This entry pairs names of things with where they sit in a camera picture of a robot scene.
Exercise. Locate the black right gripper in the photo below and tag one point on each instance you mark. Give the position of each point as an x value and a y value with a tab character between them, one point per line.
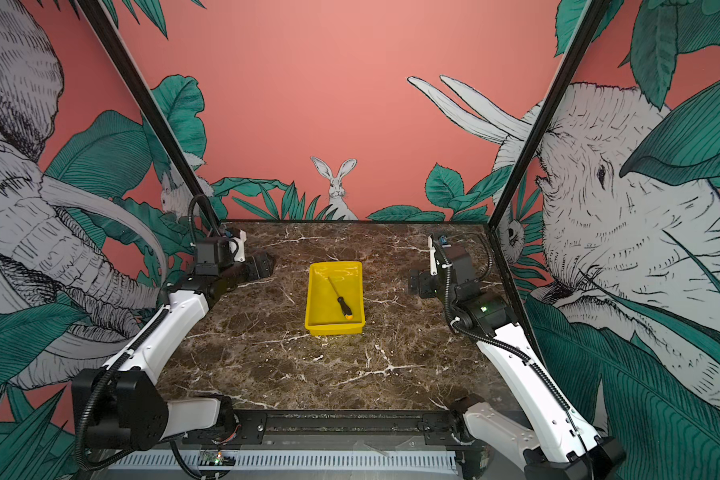
427	282

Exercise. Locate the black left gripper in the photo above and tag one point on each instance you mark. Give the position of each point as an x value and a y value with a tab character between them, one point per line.
253	271

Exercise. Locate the black yellow screwdriver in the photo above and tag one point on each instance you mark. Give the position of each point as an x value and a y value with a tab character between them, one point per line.
346	310

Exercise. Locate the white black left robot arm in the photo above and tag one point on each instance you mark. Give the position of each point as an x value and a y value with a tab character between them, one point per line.
117	405

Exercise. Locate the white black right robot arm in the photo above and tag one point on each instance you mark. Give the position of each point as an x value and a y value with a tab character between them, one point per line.
558	443

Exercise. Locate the yellow plastic bin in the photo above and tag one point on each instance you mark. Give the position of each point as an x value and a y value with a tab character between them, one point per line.
323	314

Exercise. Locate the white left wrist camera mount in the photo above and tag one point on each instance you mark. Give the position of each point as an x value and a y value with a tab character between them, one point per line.
237	239

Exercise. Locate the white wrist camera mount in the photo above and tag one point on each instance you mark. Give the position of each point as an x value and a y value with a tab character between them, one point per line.
237	239
432	256

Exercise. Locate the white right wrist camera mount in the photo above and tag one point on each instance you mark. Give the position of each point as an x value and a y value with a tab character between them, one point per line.
432	256

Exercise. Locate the black front mounting rail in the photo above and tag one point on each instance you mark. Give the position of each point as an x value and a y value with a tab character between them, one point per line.
440	428

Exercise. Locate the black left corner post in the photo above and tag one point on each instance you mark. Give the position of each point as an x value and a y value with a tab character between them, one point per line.
99	20

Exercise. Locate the black corner post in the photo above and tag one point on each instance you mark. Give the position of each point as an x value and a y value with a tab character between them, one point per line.
99	20
586	28

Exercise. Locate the white perforated cable tray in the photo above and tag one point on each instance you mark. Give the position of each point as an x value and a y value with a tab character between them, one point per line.
286	460

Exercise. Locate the black right corner post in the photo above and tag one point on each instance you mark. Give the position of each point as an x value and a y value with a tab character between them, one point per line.
586	28

